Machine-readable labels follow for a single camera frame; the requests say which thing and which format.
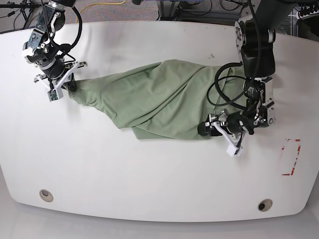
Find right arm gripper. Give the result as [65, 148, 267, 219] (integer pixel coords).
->
[34, 60, 87, 99]

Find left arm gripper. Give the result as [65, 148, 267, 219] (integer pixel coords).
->
[197, 109, 248, 156]

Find green polo shirt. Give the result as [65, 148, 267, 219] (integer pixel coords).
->
[69, 60, 236, 140]

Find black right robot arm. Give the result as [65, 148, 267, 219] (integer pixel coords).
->
[22, 0, 87, 101]

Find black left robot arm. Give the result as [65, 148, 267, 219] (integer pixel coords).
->
[197, 0, 298, 156]

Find red tape rectangle marker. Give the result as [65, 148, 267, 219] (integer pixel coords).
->
[279, 138, 302, 176]

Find black tripod legs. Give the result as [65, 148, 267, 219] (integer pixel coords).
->
[0, 0, 41, 34]

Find white power strip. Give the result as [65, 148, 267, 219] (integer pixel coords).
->
[296, 5, 319, 20]

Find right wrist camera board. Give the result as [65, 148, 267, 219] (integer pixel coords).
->
[48, 89, 59, 102]

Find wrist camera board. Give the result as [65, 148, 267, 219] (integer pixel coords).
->
[48, 89, 59, 102]
[232, 146, 243, 156]

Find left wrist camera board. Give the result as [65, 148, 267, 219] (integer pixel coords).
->
[232, 146, 243, 156]

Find yellow cable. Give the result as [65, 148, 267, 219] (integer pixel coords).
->
[79, 0, 127, 15]

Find right table cable grommet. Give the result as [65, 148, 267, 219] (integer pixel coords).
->
[257, 199, 273, 212]

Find table cable grommet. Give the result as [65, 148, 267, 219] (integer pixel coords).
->
[39, 189, 53, 203]
[257, 199, 273, 212]

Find left table cable grommet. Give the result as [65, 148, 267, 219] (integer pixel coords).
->
[39, 189, 53, 203]

